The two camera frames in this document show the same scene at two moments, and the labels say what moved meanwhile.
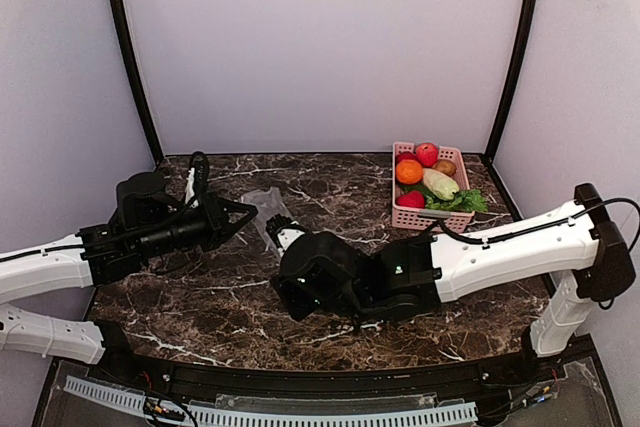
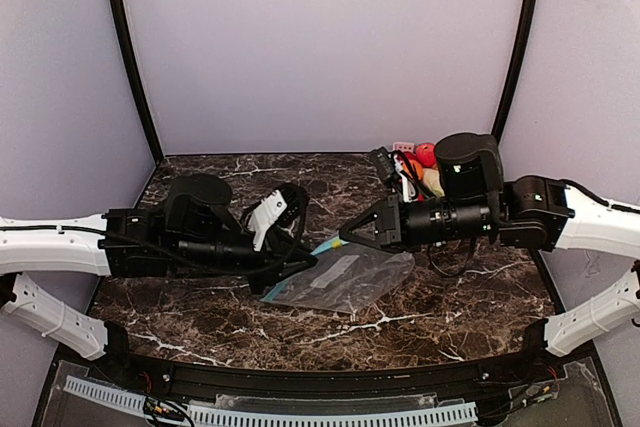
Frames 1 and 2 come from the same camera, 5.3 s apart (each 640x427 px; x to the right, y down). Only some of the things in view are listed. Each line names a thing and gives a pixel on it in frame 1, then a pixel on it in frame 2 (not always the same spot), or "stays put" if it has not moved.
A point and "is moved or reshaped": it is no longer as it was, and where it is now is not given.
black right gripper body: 275,225 to 392,220
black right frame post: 521,43 stays put
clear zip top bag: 268,204 is moved or reshaped
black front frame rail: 514,376 stays put
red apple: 427,154 stays put
